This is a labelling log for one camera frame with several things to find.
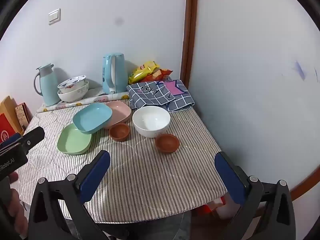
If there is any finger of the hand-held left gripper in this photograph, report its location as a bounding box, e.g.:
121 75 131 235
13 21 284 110
21 126 45 154
0 133 23 152

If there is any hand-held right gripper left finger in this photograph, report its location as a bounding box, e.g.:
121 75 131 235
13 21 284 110
28 150 111 240

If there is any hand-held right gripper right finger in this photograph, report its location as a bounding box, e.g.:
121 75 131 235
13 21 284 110
214 151 297 240

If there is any green plate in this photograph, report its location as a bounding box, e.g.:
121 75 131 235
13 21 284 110
57 123 92 155

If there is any small brown bowl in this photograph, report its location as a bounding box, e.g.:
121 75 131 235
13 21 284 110
108 123 131 142
155 134 180 154

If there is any blue plate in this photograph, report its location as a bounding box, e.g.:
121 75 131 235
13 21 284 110
72 102 113 134

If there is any pink plate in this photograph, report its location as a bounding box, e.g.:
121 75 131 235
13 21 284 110
104 101 132 130

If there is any person's left hand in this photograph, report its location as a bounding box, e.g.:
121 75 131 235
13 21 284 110
0 172 28 238

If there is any patterned gift box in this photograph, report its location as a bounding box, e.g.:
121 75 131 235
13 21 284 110
14 102 33 132

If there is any brown cardboard box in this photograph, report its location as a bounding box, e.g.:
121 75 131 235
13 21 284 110
0 95 23 135

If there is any red plastic item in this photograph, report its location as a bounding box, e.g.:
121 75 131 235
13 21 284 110
192 196 240 218

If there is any light blue thermos jug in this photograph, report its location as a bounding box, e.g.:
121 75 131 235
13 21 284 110
34 64 61 107

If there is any floral patterned mat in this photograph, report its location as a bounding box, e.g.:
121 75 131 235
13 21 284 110
37 87 130 113

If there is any striped tablecloth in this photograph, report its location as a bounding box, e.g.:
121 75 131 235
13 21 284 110
10 100 232 224

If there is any white bowl with grey pattern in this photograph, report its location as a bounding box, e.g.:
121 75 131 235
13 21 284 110
57 80 89 103

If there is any white bowl with red pattern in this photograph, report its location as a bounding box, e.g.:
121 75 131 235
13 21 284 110
57 75 87 93

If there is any large white bowl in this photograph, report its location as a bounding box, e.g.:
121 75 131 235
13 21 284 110
132 106 171 138

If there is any brown wooden baseboard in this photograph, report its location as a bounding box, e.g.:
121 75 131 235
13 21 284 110
290 164 320 203

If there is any grey checked apron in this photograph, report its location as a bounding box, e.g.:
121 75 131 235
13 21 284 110
126 79 195 113

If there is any light blue electric kettle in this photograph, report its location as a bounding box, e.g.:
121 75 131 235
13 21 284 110
102 53 128 95

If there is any yellow snack bag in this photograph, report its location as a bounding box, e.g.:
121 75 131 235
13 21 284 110
128 60 160 85

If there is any orange snack bag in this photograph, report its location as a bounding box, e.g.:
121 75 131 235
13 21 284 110
144 69 173 83

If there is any white light switch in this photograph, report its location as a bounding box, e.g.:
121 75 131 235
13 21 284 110
48 8 61 25

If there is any brown wooden door frame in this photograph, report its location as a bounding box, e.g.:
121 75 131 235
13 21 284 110
180 0 199 87

